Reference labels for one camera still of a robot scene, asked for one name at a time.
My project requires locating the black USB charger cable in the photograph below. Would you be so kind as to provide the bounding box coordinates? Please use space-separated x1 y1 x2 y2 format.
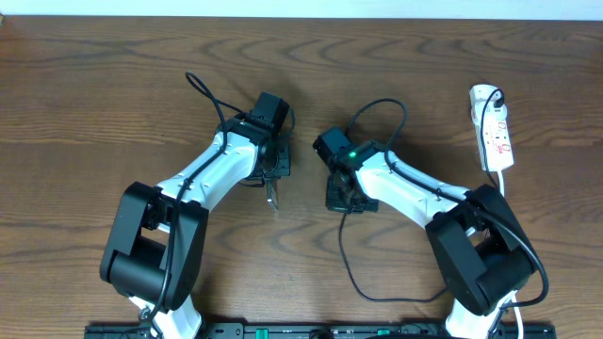
337 87 506 304

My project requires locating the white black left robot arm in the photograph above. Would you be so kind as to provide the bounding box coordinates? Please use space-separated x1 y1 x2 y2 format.
85 92 294 338

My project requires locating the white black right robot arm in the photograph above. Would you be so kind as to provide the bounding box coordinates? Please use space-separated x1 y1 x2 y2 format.
313 127 542 338

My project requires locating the white power strip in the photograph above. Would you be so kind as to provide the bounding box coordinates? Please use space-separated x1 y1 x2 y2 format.
469 84 514 172

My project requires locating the white power strip cord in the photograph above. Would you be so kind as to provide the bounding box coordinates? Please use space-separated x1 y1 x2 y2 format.
497 169 525 339

